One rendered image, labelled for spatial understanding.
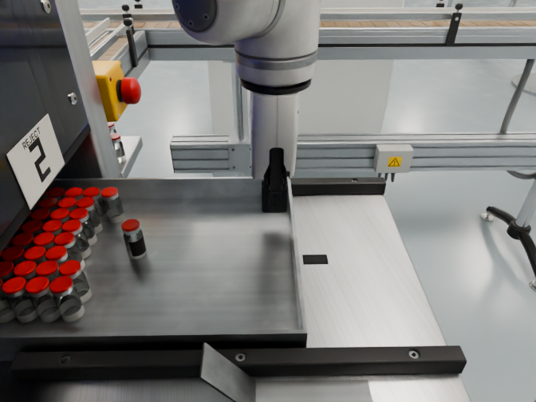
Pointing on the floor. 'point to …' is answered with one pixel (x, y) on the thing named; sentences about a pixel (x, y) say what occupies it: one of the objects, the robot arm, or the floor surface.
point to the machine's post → (78, 49)
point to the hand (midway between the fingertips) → (273, 196)
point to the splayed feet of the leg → (515, 234)
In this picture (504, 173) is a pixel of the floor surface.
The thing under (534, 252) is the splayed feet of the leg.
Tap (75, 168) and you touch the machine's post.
